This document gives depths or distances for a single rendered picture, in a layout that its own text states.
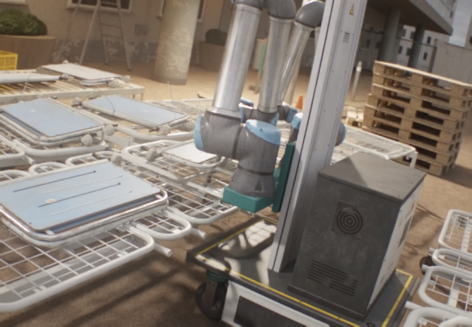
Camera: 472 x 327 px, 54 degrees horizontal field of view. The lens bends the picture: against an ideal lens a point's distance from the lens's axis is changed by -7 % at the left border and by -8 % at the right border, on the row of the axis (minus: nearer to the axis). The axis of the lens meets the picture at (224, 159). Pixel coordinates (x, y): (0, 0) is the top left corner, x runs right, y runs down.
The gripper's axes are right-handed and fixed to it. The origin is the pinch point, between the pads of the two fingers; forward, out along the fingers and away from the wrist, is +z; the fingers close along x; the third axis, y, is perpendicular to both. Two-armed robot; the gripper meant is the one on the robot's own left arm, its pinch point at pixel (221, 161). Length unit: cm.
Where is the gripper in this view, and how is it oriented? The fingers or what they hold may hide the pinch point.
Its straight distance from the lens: 249.2
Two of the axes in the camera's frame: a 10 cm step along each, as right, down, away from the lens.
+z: -3.5, 8.7, 3.4
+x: -8.4, -4.6, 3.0
